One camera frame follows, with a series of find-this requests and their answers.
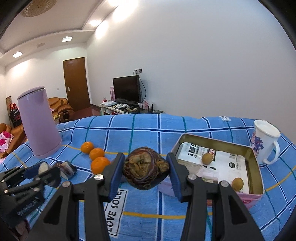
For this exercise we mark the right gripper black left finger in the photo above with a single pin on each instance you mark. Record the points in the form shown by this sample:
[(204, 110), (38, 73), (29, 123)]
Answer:
[(60, 218)]

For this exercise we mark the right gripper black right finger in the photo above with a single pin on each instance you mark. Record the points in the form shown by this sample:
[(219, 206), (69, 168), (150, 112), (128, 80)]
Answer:
[(219, 203)]

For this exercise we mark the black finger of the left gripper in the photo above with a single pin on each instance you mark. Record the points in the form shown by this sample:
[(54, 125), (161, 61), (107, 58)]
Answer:
[(34, 188), (17, 175)]

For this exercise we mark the small yellow-brown round fruit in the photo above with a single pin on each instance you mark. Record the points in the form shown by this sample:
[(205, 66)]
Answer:
[(207, 158)]

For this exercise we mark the brown wrinkled taro chunk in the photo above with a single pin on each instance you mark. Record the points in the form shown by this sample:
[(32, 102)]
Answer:
[(144, 168)]

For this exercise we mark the brown sofa with pink cushion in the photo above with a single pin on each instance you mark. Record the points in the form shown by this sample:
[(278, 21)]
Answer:
[(11, 138)]

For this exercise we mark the lilac cylindrical kettle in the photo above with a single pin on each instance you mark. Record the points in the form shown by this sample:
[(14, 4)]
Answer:
[(38, 122)]

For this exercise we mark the pink metal tin box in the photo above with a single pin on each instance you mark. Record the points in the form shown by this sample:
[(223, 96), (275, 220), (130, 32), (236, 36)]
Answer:
[(256, 187)]

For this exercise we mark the white printed paper in tin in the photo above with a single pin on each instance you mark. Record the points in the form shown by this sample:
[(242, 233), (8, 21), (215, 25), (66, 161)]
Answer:
[(214, 166)]

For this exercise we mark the far orange tangerine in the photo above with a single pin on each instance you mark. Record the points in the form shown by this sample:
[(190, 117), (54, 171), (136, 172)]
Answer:
[(87, 147)]

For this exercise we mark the orange tangerine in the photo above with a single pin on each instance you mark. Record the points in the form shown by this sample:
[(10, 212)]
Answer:
[(87, 147), (95, 153)]

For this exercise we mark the orange tangerine nearest radish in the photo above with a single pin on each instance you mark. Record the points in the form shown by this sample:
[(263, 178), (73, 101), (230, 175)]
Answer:
[(98, 165)]

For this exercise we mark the blue plaid towel cloth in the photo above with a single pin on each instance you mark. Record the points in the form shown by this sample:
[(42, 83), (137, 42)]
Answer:
[(151, 214)]

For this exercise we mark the middle orange tangerine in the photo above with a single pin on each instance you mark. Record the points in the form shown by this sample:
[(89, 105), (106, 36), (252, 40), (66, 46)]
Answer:
[(95, 153)]

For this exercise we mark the orange leather armchair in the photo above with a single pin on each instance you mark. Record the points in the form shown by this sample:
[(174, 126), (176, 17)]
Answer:
[(61, 109)]

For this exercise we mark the white mug with blue print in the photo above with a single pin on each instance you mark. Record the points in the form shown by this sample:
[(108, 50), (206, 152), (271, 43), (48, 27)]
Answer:
[(264, 142)]

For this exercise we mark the white TV stand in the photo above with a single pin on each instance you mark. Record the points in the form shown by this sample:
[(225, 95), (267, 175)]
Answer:
[(126, 107)]

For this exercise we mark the brown wooden door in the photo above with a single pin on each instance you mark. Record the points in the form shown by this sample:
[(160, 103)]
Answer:
[(76, 83)]

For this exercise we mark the black flat television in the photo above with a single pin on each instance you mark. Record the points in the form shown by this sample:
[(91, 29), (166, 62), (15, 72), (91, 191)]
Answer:
[(127, 88)]

